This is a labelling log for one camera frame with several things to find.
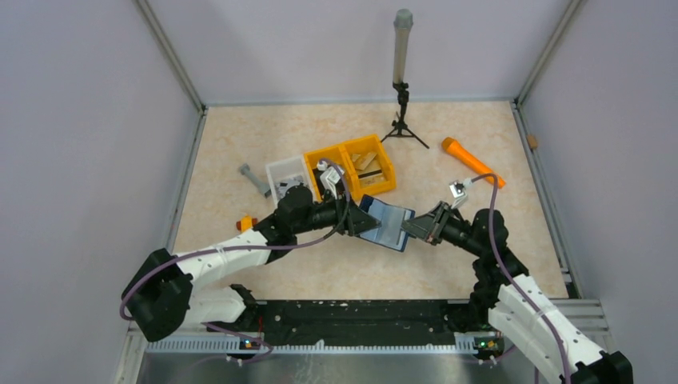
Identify yellow plastic bin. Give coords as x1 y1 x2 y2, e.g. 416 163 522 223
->
340 134 397 201
303 144 357 200

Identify blue leather card holder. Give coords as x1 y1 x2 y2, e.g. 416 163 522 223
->
358 194 415 253

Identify yellow plastic bin right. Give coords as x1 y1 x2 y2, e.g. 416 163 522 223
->
340 134 397 201

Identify grey microphone on stand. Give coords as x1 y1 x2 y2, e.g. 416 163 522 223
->
393 9 413 84

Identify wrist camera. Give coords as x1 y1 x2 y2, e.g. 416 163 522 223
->
317 159 345 199
449 178 473 209

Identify small wooden piece on rail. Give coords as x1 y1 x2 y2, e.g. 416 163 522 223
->
526 134 539 150

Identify grey plastic bolt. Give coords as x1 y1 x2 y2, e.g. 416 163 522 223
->
238 163 271 198

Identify small orange red toy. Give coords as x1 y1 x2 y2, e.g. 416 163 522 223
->
236 215 258 233

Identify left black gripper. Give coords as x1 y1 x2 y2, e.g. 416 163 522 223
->
293 187 381 237

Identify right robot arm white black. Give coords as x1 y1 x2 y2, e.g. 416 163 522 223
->
401 202 633 383

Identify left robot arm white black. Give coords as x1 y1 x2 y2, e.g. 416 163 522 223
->
120 186 380 342

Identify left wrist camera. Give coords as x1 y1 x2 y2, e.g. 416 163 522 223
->
317 159 345 199

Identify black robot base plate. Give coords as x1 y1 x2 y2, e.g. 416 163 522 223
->
217 299 492 346

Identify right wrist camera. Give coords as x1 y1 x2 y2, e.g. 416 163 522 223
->
449 178 473 209

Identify black tripod stand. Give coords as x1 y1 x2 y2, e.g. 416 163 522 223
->
381 82 430 149

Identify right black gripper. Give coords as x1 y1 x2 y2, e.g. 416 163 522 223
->
398 201 485 257

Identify yellow plastic bin left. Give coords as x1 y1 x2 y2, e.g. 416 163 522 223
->
303 144 357 200

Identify wooden blocks in bin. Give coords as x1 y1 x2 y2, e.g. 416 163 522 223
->
352 152 385 186

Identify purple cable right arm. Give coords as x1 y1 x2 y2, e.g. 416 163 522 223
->
465 172 573 384

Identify white plastic bin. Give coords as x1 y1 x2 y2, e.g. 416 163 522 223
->
265 155 312 205

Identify white cable duct strip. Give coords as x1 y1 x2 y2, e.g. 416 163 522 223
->
146 336 478 354

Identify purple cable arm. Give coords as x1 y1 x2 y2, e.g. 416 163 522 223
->
118 158 352 322
465 172 573 384

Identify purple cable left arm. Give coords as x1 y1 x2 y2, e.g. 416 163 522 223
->
118 158 352 322

